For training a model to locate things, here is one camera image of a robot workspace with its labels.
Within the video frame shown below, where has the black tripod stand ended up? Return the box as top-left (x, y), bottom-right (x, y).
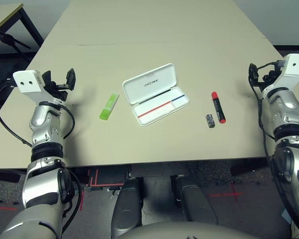
top-left (0, 24), bottom-right (32, 63)

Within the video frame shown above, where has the grey robot leg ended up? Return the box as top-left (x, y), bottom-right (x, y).
top-left (111, 177), bottom-right (144, 239)
top-left (170, 174), bottom-right (219, 225)

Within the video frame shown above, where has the side table with black frame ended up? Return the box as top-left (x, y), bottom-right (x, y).
top-left (0, 2), bottom-right (44, 48)

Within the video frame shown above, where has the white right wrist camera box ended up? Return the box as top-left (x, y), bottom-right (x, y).
top-left (263, 53), bottom-right (299, 94)

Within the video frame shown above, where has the black marker with red cap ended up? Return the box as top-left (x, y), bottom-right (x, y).
top-left (211, 91), bottom-right (227, 124)

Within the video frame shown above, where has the white plastic pencil case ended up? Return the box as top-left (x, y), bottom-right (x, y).
top-left (122, 63), bottom-right (190, 126)

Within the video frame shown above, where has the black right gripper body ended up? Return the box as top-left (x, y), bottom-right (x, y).
top-left (258, 60), bottom-right (286, 87)

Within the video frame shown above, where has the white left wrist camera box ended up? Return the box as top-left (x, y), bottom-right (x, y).
top-left (12, 70), bottom-right (65, 104)

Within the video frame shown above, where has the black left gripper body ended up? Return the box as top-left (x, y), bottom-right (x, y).
top-left (41, 73), bottom-right (68, 102)

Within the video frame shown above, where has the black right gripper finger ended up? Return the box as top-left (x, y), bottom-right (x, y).
top-left (248, 63), bottom-right (259, 87)

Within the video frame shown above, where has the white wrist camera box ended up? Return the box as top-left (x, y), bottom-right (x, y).
top-left (12, 70), bottom-right (65, 104)
top-left (263, 53), bottom-right (299, 94)

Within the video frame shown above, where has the grey robot left leg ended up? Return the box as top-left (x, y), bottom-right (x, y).
top-left (111, 177), bottom-right (144, 239)

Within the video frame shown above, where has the grey robot right leg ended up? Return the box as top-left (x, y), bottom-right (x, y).
top-left (170, 174), bottom-right (219, 225)

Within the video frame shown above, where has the grey robot torso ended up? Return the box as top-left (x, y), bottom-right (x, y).
top-left (117, 221), bottom-right (262, 239)

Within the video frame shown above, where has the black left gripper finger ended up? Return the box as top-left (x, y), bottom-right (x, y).
top-left (66, 68), bottom-right (77, 90)
top-left (42, 70), bottom-right (52, 87)

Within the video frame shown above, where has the green highlighter pen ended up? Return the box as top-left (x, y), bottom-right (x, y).
top-left (99, 94), bottom-right (120, 122)

